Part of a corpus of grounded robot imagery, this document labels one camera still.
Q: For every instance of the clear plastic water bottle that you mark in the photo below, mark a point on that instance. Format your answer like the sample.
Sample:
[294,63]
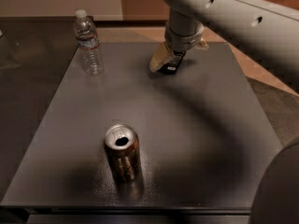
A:
[88,44]

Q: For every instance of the black rxbar chocolate wrapper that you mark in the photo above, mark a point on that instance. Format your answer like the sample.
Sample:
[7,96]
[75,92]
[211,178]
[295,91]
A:
[171,67]

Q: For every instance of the orange soda can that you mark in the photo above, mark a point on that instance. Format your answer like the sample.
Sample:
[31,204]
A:
[121,145]

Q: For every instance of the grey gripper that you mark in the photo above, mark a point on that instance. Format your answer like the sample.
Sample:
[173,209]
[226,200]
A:
[183,42]

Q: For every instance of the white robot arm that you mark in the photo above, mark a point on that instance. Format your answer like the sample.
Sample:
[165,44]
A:
[269,34]

